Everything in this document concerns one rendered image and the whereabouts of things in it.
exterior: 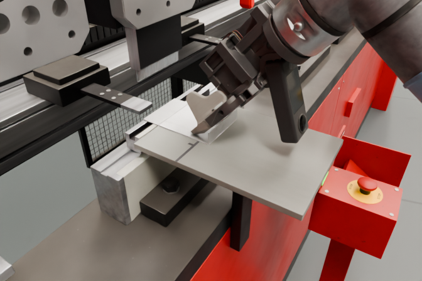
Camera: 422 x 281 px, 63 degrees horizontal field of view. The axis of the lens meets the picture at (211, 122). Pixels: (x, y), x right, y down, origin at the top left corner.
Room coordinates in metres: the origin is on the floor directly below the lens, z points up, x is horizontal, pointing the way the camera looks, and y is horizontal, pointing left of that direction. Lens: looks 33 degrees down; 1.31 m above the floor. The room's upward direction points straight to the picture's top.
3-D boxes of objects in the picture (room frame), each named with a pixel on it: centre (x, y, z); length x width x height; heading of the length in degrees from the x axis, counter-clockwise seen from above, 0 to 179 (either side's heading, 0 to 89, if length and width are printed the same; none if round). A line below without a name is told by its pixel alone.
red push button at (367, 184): (0.55, -0.33, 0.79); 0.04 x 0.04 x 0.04
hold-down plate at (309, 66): (0.98, -0.29, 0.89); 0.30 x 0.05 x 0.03; 148
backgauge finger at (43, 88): (0.59, 0.22, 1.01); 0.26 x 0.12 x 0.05; 58
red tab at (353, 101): (1.28, -0.60, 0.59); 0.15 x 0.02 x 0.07; 148
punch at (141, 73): (0.50, 0.08, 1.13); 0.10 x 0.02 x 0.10; 148
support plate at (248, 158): (0.42, -0.04, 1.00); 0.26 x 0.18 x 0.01; 58
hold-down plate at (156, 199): (0.51, 0.01, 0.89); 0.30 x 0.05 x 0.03; 148
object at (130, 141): (0.53, 0.07, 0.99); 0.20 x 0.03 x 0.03; 148
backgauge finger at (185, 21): (0.89, 0.03, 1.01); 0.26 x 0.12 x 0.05; 58
